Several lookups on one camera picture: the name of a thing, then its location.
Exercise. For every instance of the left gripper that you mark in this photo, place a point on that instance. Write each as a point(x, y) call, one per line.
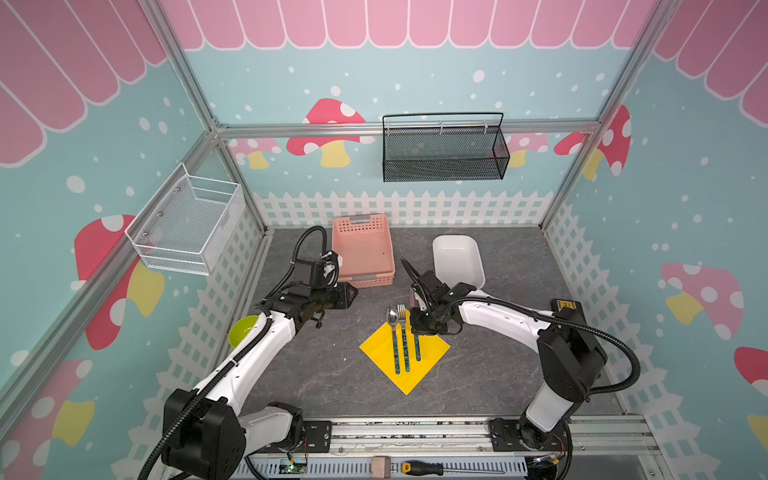
point(344, 296)

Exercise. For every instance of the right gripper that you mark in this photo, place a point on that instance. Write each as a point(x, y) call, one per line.
point(426, 289)

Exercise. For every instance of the fork with teal handle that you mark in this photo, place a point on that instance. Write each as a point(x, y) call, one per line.
point(401, 312)

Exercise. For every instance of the spoon with teal handle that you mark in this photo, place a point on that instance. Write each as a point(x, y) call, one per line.
point(392, 318)

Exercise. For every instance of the yellow paper napkin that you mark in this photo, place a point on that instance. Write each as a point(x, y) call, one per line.
point(378, 348)

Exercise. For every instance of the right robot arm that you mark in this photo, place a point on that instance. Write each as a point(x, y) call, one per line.
point(570, 351)

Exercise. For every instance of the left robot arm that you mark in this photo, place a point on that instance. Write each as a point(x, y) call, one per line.
point(203, 434)

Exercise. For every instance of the white plastic bin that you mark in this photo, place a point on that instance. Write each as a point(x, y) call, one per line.
point(457, 259)

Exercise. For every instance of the pink plastic basket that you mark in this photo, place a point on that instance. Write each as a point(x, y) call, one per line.
point(364, 246)

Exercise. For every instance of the green plastic bowl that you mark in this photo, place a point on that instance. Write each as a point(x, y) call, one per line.
point(243, 328)

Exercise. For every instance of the black box yellow label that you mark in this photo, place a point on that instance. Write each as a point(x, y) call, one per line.
point(562, 304)

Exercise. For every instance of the yellow black screwdriver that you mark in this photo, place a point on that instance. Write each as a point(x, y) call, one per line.
point(421, 468)

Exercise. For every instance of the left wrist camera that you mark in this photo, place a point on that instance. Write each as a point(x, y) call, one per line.
point(331, 267)

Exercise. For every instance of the black wire mesh basket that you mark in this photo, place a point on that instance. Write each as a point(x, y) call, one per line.
point(438, 147)

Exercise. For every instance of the white wire mesh basket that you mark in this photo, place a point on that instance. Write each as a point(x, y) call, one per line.
point(187, 224)

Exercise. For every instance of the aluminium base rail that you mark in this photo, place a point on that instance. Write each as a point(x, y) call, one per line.
point(468, 447)

